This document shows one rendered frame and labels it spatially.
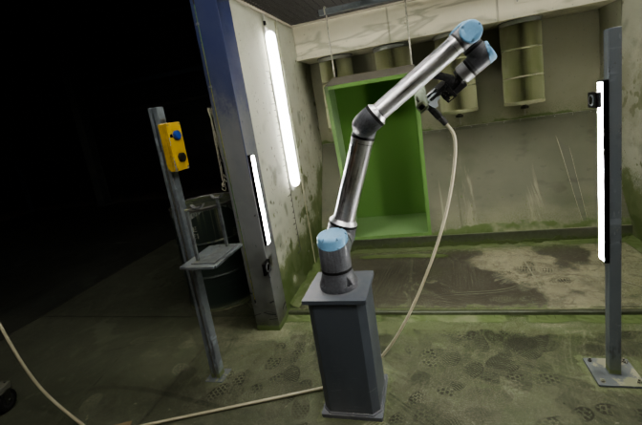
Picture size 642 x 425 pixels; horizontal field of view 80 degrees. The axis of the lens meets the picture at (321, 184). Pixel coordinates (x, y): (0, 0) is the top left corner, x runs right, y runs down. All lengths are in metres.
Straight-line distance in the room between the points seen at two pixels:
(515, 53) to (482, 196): 1.28
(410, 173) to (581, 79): 1.97
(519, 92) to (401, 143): 1.27
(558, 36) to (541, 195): 1.46
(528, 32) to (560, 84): 0.70
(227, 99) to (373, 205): 1.49
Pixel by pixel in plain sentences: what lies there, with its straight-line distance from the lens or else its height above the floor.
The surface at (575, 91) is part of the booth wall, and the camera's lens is 4.35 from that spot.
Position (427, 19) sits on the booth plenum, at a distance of 3.74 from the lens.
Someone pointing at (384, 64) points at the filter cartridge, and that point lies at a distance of 3.78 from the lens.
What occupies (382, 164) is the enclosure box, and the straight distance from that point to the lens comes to 3.08.
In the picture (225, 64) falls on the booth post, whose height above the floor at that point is 1.86.
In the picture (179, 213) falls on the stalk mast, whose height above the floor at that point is 1.06.
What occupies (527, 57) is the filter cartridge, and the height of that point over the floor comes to 1.65.
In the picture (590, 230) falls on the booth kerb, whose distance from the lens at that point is 3.99.
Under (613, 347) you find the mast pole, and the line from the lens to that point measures 2.45.
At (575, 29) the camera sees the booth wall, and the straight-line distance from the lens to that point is 4.36.
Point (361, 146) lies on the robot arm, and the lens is 1.84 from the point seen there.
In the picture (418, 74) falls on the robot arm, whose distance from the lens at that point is 1.70.
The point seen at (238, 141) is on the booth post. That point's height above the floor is 1.37.
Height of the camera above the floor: 1.50
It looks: 11 degrees down
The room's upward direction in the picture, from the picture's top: 9 degrees counter-clockwise
